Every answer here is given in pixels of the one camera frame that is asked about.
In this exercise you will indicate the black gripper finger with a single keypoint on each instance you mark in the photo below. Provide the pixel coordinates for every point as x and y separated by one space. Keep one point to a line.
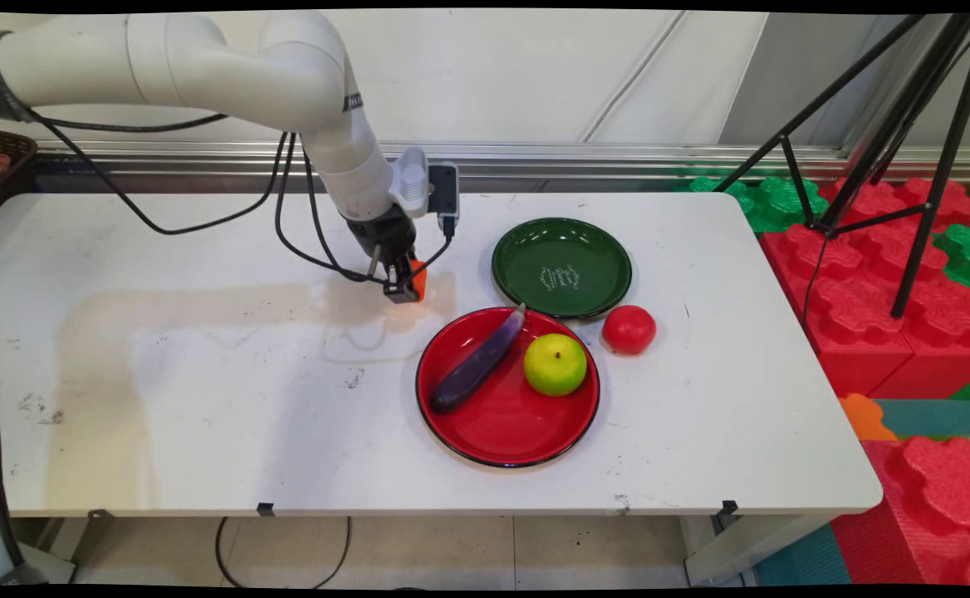
402 284
375 262

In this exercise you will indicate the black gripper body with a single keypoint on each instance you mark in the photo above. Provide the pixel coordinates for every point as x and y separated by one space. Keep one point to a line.
384 234

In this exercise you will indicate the orange toy cube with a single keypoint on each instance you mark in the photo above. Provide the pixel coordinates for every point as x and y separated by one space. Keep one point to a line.
419 281

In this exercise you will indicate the purple toy eggplant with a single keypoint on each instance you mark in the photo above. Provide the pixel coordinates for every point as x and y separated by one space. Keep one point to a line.
477 365

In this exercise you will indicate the grey robot base stand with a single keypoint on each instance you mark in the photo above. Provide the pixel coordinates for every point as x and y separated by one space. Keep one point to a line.
49 569

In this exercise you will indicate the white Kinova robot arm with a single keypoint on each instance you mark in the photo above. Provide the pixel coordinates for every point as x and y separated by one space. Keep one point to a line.
203 58

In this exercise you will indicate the dark green plate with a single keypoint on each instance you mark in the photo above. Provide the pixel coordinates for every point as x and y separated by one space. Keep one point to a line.
564 270

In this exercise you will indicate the green toy apple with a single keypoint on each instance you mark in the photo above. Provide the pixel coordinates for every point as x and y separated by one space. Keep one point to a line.
555 364

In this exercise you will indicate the red plate black rim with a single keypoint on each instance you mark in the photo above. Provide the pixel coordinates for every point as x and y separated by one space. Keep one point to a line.
510 423

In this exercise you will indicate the red toy tomato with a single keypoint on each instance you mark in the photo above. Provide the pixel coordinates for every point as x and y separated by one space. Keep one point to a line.
629 330

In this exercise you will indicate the small black table clip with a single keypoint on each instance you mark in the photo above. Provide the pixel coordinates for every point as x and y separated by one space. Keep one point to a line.
100 515
266 509
729 507

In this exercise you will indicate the dark wicker basket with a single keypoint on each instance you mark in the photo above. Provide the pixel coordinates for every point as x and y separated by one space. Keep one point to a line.
12 187

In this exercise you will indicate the green foam block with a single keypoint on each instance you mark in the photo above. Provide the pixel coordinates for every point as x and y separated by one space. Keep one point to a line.
771 203
968 253

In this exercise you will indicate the white table leg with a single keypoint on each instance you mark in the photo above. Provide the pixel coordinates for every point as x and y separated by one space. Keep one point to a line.
742 548

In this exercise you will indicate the red foam block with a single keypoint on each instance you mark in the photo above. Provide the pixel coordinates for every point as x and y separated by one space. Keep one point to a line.
888 199
850 324
925 515

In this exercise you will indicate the orange foam piece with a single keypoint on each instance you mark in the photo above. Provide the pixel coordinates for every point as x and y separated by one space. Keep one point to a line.
865 418

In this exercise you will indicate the teal foam mat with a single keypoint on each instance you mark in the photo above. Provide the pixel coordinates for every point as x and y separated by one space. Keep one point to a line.
938 418
805 561

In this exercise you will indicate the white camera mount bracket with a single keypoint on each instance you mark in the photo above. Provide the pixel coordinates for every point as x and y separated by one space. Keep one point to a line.
410 183

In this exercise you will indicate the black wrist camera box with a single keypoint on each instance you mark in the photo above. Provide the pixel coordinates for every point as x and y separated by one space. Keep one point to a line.
443 189

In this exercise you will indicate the silver metal wall rail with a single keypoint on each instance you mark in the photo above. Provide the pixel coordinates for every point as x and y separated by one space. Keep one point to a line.
659 162

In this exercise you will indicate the black camera tripod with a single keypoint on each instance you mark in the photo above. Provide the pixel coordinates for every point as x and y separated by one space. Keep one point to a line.
925 224

